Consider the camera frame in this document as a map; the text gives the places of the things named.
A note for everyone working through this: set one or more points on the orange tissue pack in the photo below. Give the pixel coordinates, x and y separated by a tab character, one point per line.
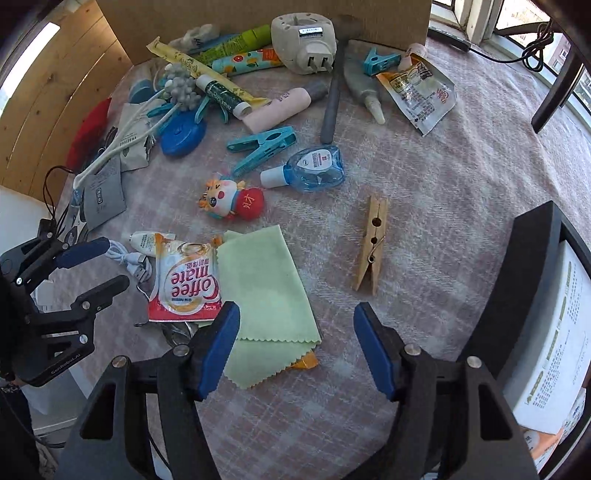
549	445

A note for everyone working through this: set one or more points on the white plug-in repeller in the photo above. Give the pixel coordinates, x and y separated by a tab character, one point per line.
300	50

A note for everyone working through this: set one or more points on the green tube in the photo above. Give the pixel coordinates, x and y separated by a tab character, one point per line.
240	39

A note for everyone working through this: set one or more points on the black tripod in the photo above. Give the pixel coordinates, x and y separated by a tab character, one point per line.
554	94

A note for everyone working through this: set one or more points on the green white lip balm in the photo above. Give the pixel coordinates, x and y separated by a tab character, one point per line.
221	94

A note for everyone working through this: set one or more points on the large teal plastic clip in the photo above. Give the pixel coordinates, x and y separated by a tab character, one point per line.
263	143

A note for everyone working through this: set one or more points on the pink bottle grey cap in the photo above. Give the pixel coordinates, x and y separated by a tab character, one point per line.
277	110

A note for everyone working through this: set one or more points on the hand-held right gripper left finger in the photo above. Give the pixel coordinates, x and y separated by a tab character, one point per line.
217	350

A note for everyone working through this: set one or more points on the grey foil sachet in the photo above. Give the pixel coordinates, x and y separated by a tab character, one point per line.
104	194

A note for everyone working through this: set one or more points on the fruit print tube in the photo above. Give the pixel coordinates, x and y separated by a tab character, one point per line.
244	62

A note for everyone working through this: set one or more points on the black power strip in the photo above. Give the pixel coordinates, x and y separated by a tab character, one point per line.
450	40

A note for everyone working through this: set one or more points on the blue round tape measure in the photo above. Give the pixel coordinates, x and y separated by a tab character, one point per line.
182	136

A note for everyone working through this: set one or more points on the yellow chopstick wrapper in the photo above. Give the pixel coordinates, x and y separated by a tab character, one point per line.
180	57

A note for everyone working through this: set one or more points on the white cardboard box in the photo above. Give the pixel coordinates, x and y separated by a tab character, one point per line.
554	350

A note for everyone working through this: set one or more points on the white window frame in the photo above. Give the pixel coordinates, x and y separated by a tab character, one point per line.
480	18

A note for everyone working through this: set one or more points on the red fabric case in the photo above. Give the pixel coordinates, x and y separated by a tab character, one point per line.
90	134

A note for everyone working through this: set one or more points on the clear blue bottle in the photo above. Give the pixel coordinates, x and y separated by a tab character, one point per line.
314	168

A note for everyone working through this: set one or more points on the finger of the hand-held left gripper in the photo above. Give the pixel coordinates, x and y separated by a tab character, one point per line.
83	251
101	291

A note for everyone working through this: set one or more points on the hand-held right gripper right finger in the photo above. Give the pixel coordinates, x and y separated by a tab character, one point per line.
376	350

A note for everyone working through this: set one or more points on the red white creamer sachet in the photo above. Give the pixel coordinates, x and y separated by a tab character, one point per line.
184	281

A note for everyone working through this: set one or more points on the grey glue tube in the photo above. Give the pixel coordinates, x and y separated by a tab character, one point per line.
358	81

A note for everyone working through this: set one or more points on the metal scissors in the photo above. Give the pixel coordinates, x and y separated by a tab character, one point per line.
76	221

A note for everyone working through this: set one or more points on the wooden clothespin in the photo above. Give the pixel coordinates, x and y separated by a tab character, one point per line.
364	272

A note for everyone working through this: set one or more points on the green cleaning cloth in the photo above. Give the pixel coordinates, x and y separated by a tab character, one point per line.
268	295

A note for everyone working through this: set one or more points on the white paper packet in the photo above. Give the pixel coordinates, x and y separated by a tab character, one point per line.
131	138

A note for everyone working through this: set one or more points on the small pink tube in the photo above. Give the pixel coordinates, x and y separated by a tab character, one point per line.
415	50

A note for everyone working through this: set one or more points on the black storage tray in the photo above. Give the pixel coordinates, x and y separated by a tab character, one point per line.
531	258

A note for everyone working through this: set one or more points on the clear orange snack sachet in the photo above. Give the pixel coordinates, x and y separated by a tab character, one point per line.
420	94

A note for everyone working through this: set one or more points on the wooden slat panel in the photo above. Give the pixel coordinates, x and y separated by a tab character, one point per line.
46	92

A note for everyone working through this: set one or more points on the small white tube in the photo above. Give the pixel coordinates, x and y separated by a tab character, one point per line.
145	242

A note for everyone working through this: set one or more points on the white blue tube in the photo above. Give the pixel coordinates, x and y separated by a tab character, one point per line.
141	90

